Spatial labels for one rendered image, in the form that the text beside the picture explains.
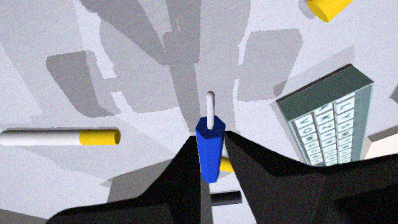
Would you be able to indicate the black cylinder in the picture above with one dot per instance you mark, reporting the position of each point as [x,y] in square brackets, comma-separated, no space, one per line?
[226,198]

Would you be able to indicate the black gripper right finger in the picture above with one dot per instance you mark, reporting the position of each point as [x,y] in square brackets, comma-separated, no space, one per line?
[282,190]

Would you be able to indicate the blue stylus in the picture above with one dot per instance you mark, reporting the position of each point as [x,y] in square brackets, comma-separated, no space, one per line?
[210,132]

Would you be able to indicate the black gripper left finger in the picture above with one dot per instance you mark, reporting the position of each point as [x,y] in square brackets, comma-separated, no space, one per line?
[174,198]

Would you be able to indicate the white cylinder with yellow end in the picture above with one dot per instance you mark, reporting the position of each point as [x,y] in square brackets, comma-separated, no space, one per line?
[60,137]

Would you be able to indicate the keyboard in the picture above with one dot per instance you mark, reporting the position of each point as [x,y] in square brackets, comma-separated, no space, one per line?
[328,118]

